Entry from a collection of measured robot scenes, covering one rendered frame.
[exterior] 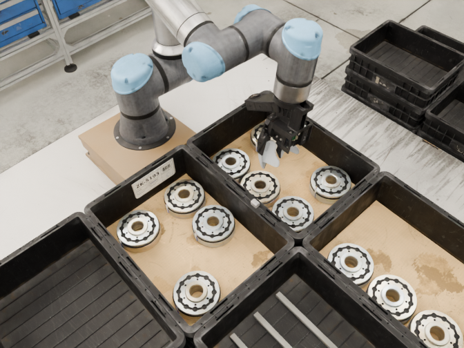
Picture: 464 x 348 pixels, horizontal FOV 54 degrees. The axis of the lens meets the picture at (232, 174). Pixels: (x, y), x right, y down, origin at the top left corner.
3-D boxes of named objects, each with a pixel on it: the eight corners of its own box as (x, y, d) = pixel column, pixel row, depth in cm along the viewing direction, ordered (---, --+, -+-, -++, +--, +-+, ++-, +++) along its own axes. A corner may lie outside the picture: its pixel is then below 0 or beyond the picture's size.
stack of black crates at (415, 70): (332, 122, 229) (348, 47, 193) (368, 93, 241) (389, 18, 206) (400, 166, 210) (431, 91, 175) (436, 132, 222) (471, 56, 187)
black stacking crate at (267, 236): (94, 235, 113) (82, 209, 105) (188, 172, 125) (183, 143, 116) (195, 355, 95) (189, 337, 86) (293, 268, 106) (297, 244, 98)
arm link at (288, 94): (267, 74, 91) (295, 61, 95) (264, 93, 94) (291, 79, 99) (295, 92, 88) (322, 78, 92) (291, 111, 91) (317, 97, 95)
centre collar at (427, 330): (418, 332, 91) (419, 331, 91) (433, 317, 93) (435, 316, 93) (439, 351, 89) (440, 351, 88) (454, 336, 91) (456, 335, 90)
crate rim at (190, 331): (83, 213, 106) (80, 208, 104) (184, 148, 118) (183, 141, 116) (190, 342, 87) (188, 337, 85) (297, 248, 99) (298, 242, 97)
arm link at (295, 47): (301, 10, 88) (335, 29, 83) (291, 60, 95) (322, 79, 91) (272, 21, 84) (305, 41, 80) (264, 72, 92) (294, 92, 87)
